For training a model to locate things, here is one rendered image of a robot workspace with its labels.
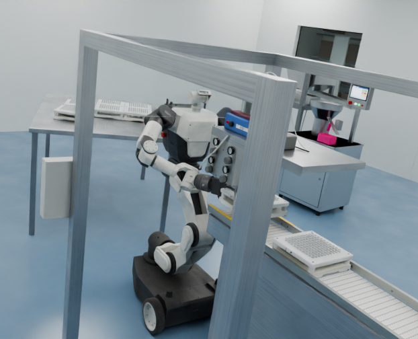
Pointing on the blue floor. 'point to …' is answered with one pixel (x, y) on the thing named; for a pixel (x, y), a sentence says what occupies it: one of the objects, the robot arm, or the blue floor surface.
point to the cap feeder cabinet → (321, 179)
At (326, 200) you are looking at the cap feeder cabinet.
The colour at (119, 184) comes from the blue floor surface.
